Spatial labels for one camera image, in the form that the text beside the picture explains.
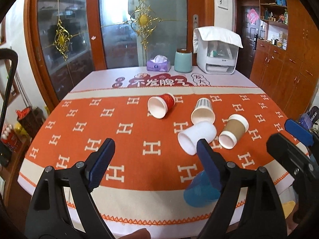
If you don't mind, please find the white paper cup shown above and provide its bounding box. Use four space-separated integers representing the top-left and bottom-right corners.
177 121 217 155

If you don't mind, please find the purple tissue box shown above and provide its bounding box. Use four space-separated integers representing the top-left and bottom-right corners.
146 55 171 72

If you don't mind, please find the person hand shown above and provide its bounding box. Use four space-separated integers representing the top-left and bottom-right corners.
119 228 151 239

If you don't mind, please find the dark entrance door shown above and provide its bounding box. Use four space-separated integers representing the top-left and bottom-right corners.
235 0 260 78

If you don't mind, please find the wooden glass sliding door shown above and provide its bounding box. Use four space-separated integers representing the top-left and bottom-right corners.
24 0 214 110

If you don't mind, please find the red paper cup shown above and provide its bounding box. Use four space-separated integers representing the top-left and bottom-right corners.
147 93 175 119

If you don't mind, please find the wooden cabinet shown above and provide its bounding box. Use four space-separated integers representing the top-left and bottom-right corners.
250 0 318 120

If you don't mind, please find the brown sleeve paper cup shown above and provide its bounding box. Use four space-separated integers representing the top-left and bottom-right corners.
218 114 249 149

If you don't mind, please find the blue translucent plastic cup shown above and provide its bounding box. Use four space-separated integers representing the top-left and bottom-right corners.
183 170 220 208

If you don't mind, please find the teal ceramic canister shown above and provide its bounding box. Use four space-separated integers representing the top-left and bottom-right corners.
174 49 192 73

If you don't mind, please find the white countertop appliance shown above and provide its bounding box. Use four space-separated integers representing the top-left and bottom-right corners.
193 26 243 75

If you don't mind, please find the striped paper cup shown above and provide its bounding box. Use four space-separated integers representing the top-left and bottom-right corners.
191 98 216 125

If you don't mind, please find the black cable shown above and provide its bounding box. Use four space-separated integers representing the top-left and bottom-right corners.
0 48 20 135

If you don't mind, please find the orange H pattern blanket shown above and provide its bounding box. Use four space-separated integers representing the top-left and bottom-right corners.
18 86 312 226

